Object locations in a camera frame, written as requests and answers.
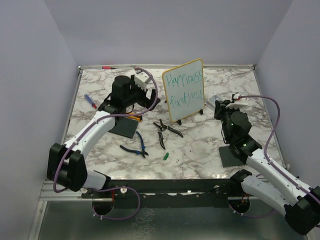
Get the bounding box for aluminium frame rail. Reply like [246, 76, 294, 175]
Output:
[39, 181, 82, 202]

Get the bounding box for left black pad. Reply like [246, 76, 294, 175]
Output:
[108, 118, 139, 139]

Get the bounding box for green marker cap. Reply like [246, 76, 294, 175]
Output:
[163, 152, 169, 161]

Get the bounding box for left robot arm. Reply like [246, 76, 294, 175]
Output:
[47, 74, 160, 198]

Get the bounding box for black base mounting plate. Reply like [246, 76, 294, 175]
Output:
[81, 178, 251, 208]

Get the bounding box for yellow utility knife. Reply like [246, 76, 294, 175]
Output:
[127, 112, 143, 122]

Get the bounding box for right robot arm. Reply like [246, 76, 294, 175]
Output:
[214, 95, 320, 236]

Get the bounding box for blue red screwdriver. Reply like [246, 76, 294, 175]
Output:
[84, 94, 97, 109]

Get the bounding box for yellow framed whiteboard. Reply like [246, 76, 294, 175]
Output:
[162, 58, 205, 123]

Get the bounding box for grey whiteboard eraser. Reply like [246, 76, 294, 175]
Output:
[205, 95, 216, 108]

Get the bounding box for red marker on rail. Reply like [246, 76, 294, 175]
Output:
[101, 66, 117, 70]

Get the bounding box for right black pad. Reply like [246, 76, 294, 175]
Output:
[218, 146, 245, 168]

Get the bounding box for black pad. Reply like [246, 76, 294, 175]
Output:
[108, 118, 139, 139]
[218, 146, 245, 168]

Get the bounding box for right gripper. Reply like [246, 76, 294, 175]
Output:
[214, 99, 241, 141]

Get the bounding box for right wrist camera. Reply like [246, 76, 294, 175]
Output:
[226, 92, 249, 109]

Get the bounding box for blue handled cutting pliers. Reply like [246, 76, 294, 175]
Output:
[119, 131, 149, 158]

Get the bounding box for black grey wire stripper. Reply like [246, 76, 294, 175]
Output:
[153, 118, 184, 150]

